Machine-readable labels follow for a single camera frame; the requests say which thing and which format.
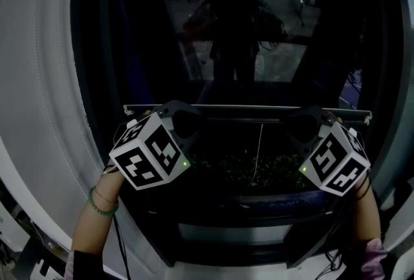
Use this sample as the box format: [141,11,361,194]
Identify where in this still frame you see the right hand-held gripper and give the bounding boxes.
[283,105,372,198]

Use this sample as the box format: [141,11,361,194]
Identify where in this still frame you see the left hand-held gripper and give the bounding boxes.
[108,100,208,192]

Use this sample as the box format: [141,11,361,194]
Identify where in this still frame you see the person's right forearm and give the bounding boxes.
[350,186,382,249]

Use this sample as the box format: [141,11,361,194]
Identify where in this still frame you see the person's left forearm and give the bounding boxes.
[71,168,126,256]

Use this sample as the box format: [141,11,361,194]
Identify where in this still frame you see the person's black and pink top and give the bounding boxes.
[63,237,389,280]

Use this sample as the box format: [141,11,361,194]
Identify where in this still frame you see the white pull cord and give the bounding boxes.
[248,123,265,189]

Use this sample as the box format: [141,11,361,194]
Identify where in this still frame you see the black hair ties on wrist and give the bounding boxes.
[351,171,373,200]

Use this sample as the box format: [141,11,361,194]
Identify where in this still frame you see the dark grey window frame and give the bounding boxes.
[69,0,406,269]

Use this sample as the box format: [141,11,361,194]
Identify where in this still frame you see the thin gold bracelet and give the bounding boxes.
[93,187,119,206]

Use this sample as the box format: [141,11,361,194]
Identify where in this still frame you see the green bead bracelet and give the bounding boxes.
[87,186,120,219]

